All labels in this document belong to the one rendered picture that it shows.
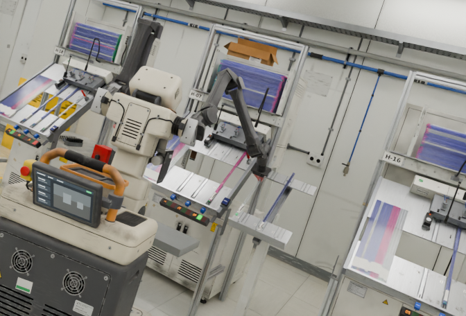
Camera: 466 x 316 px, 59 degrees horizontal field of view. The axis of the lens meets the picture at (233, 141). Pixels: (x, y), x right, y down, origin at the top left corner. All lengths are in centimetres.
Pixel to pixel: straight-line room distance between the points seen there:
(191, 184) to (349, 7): 267
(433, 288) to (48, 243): 179
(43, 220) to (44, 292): 26
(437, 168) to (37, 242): 215
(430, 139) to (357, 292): 100
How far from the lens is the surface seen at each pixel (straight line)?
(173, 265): 303
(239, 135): 282
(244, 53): 335
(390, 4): 448
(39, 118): 347
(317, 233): 432
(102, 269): 154
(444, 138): 269
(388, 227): 250
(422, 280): 239
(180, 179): 266
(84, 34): 381
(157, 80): 185
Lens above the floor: 131
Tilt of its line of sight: 4 degrees down
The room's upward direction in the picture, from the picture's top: 18 degrees clockwise
